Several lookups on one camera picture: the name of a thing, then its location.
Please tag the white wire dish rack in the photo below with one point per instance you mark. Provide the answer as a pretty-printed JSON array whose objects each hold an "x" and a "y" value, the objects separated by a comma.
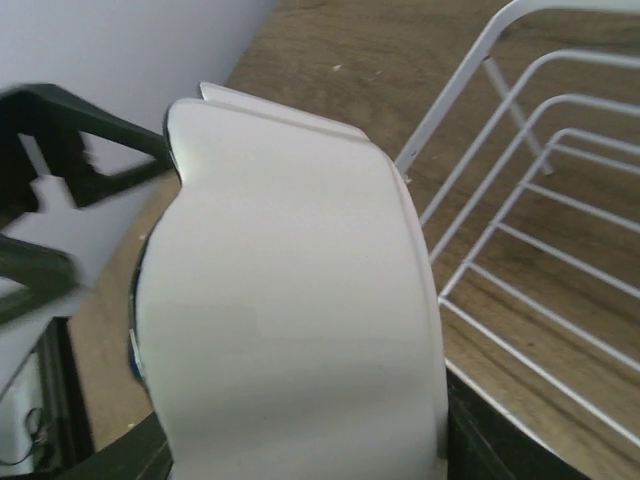
[{"x": 525, "y": 174}]

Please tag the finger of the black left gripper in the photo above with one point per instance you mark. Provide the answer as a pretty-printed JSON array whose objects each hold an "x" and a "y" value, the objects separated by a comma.
[
  {"x": 44, "y": 275},
  {"x": 57, "y": 119}
]

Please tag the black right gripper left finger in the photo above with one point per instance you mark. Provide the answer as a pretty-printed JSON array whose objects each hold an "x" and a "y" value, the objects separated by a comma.
[{"x": 142, "y": 453}]

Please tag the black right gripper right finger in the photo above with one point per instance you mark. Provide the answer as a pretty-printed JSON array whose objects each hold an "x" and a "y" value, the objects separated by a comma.
[{"x": 480, "y": 439}]

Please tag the white scalloped bowl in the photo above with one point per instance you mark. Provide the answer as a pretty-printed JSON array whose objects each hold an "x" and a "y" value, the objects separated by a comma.
[{"x": 285, "y": 313}]

